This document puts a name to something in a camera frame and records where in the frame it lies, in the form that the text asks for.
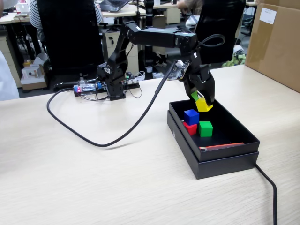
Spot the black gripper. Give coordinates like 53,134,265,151
182,50,216,106

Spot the yellow wooden cube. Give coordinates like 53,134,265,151
195,97,214,113

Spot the blue wooden cube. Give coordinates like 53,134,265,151
183,109,200,126

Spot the green wooden cube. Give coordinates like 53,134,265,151
198,120,214,137

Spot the red wooden cube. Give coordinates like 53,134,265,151
182,121,198,136

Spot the black cardboard box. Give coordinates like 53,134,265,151
168,96,261,162

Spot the black box lid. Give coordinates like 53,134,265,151
166,110,260,180

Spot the large brown cardboard box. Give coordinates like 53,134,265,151
244,0,300,93

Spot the white cardboard box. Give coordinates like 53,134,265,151
20,52,49,91

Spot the green toy pile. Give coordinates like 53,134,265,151
221,55,247,68

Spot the black and white floor item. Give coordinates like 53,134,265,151
153,52,169,68

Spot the red pencil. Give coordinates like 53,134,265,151
198,142,245,152

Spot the black pole with white bands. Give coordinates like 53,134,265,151
143,0,157,80

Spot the glossy black office chair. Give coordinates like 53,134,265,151
194,0,246,65

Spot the seated person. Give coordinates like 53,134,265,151
177,0,203,26

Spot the beige drawer cabinet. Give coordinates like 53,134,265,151
164,8,181,25
102,30,139,71
0,35,23,91

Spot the light wooden desk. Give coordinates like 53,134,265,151
0,3,181,24

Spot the controller circuit board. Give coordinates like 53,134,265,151
74,81,104,94

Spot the black laptop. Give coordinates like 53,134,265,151
95,0,131,13

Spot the wide black office chair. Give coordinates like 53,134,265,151
37,0,105,91

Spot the person in striped shirt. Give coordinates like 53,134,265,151
29,0,104,30

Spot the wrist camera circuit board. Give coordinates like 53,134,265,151
166,60,190,82

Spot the black cable loop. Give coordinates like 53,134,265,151
198,34,225,51

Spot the thick black camera cable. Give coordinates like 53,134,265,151
46,61,178,148

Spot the black table cable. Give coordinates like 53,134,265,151
255,163,278,225

